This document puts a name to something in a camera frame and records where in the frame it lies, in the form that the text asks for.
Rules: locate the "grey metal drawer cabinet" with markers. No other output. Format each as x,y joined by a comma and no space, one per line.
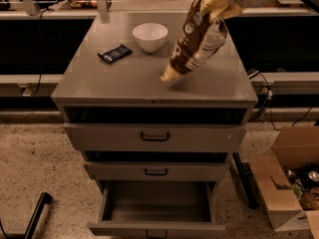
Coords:
129,91

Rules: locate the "grey middle drawer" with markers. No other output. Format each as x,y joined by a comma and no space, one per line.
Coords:
155,171

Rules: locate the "grey bottom drawer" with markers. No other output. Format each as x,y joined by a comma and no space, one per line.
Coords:
157,210

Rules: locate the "white ceramic bowl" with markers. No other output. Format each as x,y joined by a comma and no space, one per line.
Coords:
150,37

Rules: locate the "grey drawer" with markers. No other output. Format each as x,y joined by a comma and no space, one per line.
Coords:
155,137
157,210
155,171

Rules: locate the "grey top drawer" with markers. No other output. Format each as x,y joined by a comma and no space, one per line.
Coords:
155,137

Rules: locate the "dark blue snack bar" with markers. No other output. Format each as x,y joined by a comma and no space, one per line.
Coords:
115,54

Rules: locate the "black metal leg left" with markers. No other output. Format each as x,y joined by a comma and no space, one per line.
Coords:
44,199

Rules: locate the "black metal leg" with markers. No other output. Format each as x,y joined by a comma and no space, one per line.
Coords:
44,199
251,200

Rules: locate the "brown chip bag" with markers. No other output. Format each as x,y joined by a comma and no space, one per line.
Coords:
200,38

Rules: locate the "open cardboard box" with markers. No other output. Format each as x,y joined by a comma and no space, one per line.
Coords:
293,148

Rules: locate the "black metal leg right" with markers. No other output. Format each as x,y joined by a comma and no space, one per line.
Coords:
251,200

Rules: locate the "silver soda can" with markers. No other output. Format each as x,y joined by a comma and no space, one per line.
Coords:
313,176

